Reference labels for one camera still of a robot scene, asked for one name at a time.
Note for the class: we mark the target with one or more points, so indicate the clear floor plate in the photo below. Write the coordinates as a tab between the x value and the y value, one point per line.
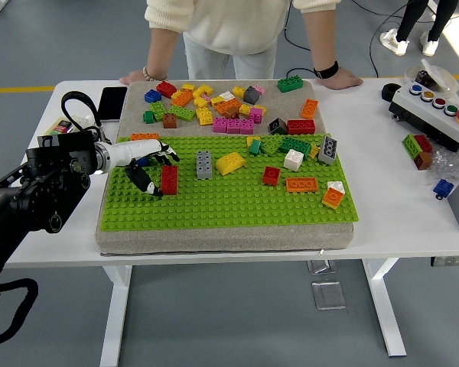
321	267
329	296

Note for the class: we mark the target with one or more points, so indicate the person's right forearm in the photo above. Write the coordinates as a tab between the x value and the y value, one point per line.
158	49

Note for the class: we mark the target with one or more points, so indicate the black tape roll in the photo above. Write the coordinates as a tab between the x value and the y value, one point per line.
388	93

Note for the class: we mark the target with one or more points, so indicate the long red toy brick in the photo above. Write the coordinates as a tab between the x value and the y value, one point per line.
170	180

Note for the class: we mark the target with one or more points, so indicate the small pink toy brick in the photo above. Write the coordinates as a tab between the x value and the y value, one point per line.
260	89

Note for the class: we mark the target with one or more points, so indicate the light green toy brick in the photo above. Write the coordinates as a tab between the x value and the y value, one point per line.
158	111
271	144
181	113
411	145

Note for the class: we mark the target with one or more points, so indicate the person's left hand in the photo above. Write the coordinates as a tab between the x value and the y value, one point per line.
340	79

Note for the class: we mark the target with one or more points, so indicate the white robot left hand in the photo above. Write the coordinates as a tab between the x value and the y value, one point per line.
137	153

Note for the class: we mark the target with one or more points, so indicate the white table leg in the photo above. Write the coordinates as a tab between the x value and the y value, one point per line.
384	306
114	313

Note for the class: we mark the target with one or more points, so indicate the green studded baseplate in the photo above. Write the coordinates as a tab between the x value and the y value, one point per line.
233	208

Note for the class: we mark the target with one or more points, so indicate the yellow toy brick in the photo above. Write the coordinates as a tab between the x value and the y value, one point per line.
205	116
314	153
239	91
263	109
200	101
188	87
252	139
245	110
217	101
203	90

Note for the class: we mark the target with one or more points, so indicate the cream switch box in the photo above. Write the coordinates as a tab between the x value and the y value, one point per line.
61	128

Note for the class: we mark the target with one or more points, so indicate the dark green toy brick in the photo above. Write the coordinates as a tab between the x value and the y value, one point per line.
290	84
296	146

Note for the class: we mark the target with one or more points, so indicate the long grey toy brick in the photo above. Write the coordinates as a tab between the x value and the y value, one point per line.
204	165

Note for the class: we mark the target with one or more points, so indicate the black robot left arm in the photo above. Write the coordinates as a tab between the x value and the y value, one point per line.
42	191

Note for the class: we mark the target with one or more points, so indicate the orange and yellow brick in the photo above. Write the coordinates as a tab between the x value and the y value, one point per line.
333	199

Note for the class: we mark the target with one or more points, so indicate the black smartwatch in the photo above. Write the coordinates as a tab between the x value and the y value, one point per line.
327	72

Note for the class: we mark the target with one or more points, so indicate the person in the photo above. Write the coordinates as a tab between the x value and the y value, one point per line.
407	19
229	23

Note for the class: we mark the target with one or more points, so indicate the person's left forearm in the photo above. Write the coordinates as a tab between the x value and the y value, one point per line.
317	42

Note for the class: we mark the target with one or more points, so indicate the clear lidded plastic container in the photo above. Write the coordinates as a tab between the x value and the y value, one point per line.
443	78

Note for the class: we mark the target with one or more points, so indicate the yellow curved brick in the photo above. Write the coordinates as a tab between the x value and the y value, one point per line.
231	163

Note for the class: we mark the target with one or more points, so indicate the dark brown toy brick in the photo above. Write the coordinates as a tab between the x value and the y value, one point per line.
232	113

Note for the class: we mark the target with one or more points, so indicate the orange toy brick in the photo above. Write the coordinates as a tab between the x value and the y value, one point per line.
302	185
145	136
182	98
310	108
221	108

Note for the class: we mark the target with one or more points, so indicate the grey hollow toy brick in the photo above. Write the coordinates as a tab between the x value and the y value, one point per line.
328	150

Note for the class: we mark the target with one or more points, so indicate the small white fitting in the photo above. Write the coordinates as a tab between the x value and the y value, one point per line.
88	120

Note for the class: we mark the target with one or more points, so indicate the table height control panel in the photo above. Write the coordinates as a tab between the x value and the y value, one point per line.
453	261

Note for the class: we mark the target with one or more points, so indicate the black sloped brick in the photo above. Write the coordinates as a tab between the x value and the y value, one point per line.
278	127

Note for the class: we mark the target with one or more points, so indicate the person's right hand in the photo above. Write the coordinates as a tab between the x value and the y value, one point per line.
134	78

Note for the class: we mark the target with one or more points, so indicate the white button control box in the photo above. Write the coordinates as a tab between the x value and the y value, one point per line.
432	118

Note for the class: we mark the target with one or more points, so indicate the black smartphone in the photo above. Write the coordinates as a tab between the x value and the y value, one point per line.
112	103

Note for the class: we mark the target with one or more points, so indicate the small green toy brick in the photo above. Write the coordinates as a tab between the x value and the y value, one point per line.
149	117
255	148

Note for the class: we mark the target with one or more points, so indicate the dark grey sloped brick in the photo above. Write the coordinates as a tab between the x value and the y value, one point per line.
251	95

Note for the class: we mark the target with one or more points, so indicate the white toy brick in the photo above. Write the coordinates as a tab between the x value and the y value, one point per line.
293	160
337	186
227	95

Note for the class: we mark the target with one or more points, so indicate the clear plastic bag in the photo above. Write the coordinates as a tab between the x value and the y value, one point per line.
451	164

